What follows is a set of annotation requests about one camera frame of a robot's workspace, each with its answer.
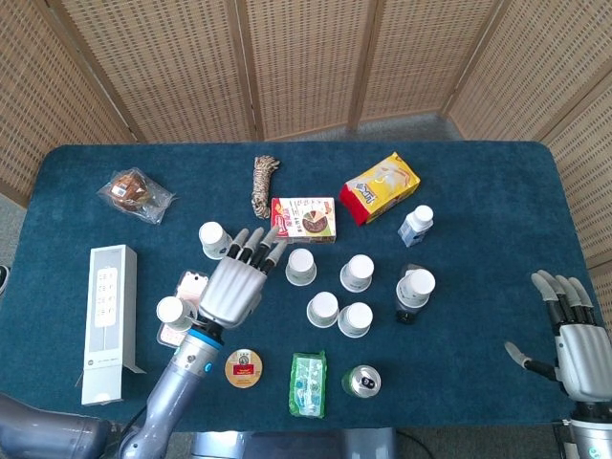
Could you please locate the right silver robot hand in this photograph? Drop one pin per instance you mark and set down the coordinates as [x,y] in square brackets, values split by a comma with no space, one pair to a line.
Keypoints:
[585,358]

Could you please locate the woven bamboo folding screen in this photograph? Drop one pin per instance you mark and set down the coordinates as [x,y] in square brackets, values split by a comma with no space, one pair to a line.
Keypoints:
[306,62]

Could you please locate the green tissue pack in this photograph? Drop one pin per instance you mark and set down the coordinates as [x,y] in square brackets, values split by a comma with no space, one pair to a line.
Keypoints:
[308,382]

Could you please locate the pink blister pack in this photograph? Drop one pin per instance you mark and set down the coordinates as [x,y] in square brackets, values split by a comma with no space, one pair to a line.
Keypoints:
[191,284]

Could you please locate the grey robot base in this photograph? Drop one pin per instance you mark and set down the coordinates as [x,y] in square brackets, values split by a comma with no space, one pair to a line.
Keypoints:
[296,445]

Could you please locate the gold herbal candy tin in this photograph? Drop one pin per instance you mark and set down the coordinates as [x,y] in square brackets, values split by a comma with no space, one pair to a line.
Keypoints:
[244,369]

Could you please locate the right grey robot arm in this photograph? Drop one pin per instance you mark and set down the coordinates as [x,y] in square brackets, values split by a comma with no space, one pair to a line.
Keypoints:
[593,436]

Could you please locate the yellow red biscuit pack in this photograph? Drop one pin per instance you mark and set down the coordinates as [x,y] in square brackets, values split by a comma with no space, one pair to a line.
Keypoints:
[378,186]

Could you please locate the green drink can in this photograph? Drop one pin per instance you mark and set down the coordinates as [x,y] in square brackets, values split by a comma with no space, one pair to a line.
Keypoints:
[361,381]

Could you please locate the bread in clear bag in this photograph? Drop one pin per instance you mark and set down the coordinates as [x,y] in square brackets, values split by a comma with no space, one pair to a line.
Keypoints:
[131,191]

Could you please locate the blue felt table cover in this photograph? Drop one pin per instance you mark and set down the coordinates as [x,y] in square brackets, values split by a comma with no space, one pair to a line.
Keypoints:
[430,358]

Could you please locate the white floral paper cup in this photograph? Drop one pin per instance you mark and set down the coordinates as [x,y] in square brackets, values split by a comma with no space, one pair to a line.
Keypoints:
[357,272]
[322,310]
[172,312]
[301,268]
[355,319]
[416,287]
[212,238]

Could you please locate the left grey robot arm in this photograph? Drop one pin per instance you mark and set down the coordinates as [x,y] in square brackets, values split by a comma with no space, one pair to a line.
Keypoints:
[172,392]

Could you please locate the white power strip box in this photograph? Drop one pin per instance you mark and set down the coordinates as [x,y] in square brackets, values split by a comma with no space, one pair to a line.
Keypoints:
[107,325]

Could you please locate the white black rounded object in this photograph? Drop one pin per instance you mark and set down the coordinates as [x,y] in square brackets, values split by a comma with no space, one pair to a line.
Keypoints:
[4,279]

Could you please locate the dark grey bottle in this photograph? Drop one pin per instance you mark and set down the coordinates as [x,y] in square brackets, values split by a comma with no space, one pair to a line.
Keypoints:
[406,317]

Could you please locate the red pie snack box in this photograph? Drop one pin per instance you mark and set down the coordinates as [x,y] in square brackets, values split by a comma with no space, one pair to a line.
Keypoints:
[306,220]

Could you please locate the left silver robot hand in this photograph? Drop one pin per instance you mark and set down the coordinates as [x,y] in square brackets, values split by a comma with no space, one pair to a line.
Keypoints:
[232,296]

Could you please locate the small white milk bottle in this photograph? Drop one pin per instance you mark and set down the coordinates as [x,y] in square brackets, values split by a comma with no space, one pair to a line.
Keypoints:
[413,227]

